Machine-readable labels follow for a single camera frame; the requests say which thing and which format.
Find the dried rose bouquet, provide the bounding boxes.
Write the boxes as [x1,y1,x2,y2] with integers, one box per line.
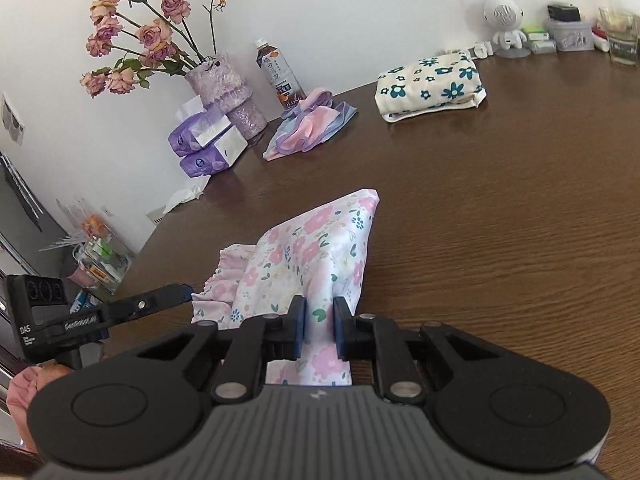
[80,0,231,99]

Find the paper sheet on wall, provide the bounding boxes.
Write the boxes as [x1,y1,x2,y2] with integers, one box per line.
[0,92,26,147]

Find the clear plastic bag orange print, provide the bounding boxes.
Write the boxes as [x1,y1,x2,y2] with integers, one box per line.
[57,197,109,241]

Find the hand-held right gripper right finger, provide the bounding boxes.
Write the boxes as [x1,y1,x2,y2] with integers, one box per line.
[332,296,504,406]

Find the plastic tea bottle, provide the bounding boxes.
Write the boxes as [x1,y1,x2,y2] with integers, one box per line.
[255,38,307,113]

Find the purple tissue pack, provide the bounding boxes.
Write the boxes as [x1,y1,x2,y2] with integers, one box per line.
[178,125,249,179]
[167,95,232,157]

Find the grey refrigerator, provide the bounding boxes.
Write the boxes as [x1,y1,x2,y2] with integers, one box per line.
[0,150,69,281]

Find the pale purple textured vase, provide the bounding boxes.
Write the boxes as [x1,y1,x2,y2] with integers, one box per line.
[184,53,269,137]

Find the crumpled white paper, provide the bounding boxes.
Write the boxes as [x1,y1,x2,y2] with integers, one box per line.
[160,184,206,216]

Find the wire rack with toiletries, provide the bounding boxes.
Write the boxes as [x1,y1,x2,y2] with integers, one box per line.
[40,230,134,294]

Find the white plastic box with items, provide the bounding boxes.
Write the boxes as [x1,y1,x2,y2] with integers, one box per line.
[545,17,596,53]

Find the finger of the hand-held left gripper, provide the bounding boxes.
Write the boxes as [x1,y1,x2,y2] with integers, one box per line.
[100,283,194,332]

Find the clear glass cup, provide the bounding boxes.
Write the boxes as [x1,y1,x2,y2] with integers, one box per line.
[598,7,640,67]

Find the black charger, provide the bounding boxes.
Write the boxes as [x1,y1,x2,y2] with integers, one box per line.
[546,4,581,22]

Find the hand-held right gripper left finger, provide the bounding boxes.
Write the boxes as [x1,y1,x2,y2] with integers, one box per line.
[135,295,307,406]

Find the blue white carton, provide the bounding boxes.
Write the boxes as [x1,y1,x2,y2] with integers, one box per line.
[70,290,101,314]

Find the white robot-shaped speaker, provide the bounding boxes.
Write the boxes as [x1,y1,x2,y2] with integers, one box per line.
[482,0,532,59]

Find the folded cream teal-flower cloth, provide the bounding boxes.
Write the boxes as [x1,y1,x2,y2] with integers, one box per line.
[375,52,488,124]

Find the pastel pink purple cloth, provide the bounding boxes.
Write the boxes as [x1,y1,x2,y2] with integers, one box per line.
[262,88,360,162]

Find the pink floral dress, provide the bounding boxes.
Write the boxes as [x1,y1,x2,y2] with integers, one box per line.
[190,188,381,389]

